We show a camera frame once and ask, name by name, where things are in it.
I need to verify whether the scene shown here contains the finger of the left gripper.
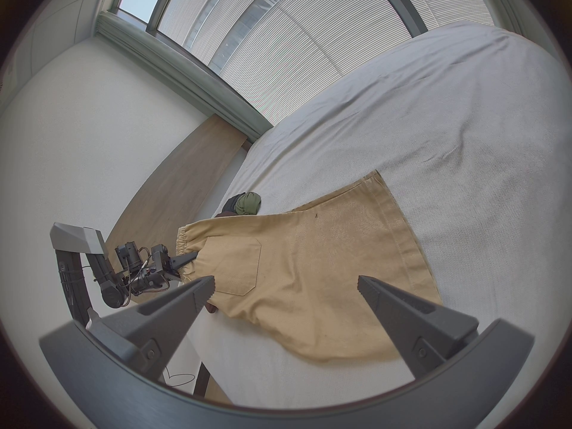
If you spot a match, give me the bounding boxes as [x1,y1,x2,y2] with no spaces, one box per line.
[174,250,200,270]

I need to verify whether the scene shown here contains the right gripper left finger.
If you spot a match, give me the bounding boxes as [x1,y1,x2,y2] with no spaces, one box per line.
[91,276,216,381]

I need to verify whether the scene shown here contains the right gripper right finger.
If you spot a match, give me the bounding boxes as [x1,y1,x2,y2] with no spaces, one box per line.
[357,275,481,380]

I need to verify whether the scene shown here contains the tan shorts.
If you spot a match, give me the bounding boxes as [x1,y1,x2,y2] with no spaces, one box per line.
[176,170,443,365]

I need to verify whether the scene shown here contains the green garment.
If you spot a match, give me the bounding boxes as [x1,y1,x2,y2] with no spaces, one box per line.
[234,191,263,217]

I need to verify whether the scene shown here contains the grey-green curtain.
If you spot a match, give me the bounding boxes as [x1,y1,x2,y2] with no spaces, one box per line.
[96,11,274,144]
[480,0,537,39]

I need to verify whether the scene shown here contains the window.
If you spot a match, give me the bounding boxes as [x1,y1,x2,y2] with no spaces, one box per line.
[117,0,497,126]

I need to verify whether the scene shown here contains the black cable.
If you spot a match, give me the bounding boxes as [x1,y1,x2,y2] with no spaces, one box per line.
[163,365,197,388]

